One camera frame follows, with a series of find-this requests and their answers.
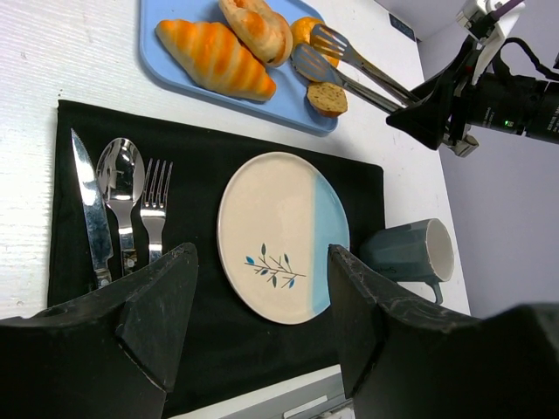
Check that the blue plastic tray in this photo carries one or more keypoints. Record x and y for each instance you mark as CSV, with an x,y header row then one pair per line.
x,y
288,106

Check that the steel fork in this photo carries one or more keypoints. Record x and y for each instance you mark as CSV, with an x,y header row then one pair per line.
x,y
154,201

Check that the orange bagel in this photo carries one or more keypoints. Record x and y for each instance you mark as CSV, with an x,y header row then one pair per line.
x,y
301,30

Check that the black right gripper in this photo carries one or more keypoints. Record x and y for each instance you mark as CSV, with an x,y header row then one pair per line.
x,y
499,101

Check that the steel spoon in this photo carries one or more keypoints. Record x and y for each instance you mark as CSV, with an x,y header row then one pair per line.
x,y
121,175

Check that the black cloth placemat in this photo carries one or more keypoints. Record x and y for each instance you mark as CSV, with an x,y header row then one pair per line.
x,y
229,350

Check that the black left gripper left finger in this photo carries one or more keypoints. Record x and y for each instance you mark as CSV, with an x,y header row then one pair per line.
x,y
112,353

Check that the steel table knife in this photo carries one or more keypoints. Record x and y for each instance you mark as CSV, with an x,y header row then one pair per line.
x,y
97,228

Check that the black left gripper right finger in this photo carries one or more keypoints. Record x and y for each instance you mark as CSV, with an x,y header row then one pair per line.
x,y
403,356

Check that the round golden bread roll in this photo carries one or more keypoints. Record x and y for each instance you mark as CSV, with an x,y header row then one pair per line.
x,y
265,32

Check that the brown bread slice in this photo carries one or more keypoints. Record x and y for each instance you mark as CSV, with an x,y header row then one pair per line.
x,y
327,99

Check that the teal ceramic mug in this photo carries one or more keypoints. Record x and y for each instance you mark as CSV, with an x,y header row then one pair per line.
x,y
413,252

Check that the striped orange croissant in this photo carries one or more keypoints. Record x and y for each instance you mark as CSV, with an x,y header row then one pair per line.
x,y
213,57

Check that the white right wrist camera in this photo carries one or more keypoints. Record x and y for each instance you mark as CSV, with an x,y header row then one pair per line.
x,y
489,23

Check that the aluminium frame rail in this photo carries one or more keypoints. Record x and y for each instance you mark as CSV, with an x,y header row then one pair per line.
x,y
319,394

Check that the cream and blue plate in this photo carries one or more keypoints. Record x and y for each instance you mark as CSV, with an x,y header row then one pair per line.
x,y
277,217

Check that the dark right corner label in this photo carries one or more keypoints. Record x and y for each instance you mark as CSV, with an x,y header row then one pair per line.
x,y
405,29

